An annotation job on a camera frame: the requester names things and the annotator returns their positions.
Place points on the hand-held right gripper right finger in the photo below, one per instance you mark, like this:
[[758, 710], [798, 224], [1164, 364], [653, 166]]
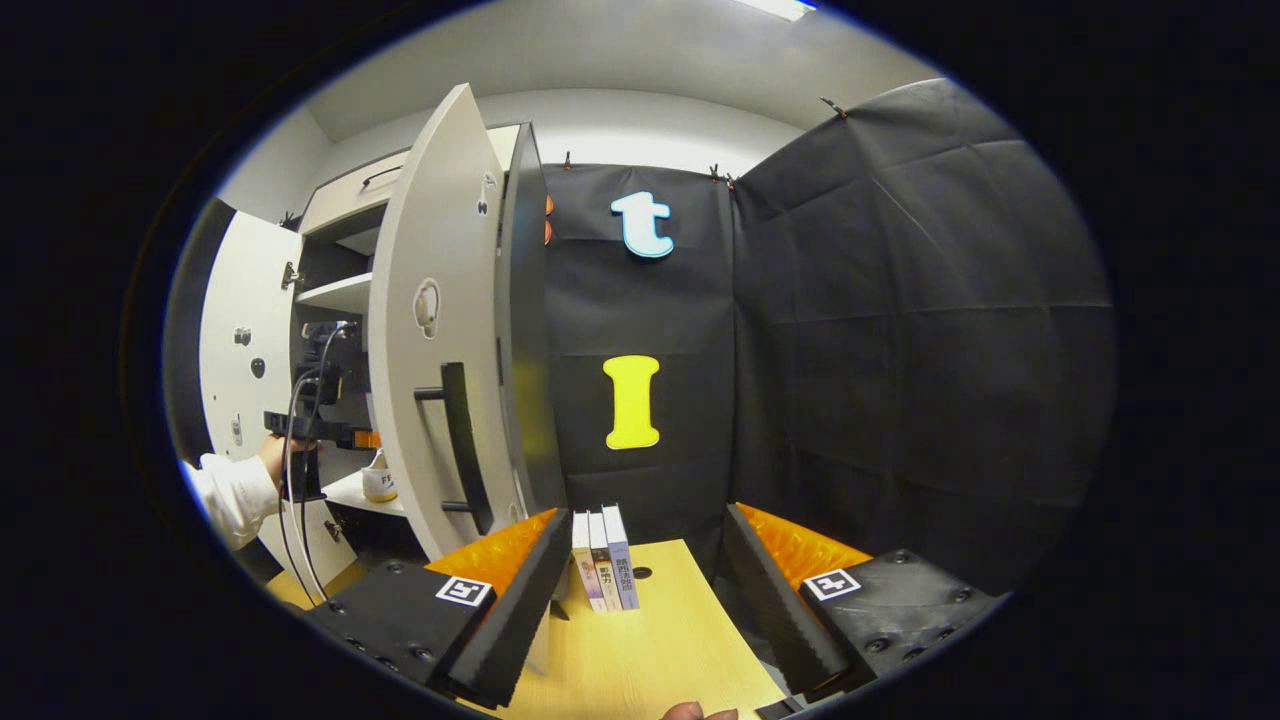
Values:
[[765, 610]]

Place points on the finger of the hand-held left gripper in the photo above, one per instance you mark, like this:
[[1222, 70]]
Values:
[[365, 439]]

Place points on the metal door hinge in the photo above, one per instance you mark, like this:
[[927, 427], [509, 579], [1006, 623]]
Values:
[[291, 276], [333, 530]]

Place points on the white cabinet door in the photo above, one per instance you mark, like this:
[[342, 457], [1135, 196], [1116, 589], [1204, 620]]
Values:
[[240, 390], [440, 230]]

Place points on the black backdrop cloth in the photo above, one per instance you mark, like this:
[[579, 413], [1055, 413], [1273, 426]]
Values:
[[185, 330], [900, 350]]

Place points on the long ceiling light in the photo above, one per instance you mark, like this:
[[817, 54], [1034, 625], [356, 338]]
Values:
[[780, 8]]

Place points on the blue book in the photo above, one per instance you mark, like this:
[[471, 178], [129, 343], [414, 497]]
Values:
[[622, 560]]

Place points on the white cabinet drawer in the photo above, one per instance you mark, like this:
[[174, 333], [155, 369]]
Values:
[[340, 200]]

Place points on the white canvas shoe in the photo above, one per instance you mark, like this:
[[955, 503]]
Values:
[[380, 482]]

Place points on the white and grey shoe cabinet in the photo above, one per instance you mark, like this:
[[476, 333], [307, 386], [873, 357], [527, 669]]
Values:
[[530, 330]]

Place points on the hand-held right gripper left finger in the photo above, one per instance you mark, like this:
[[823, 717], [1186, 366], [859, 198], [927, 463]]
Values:
[[520, 610]]

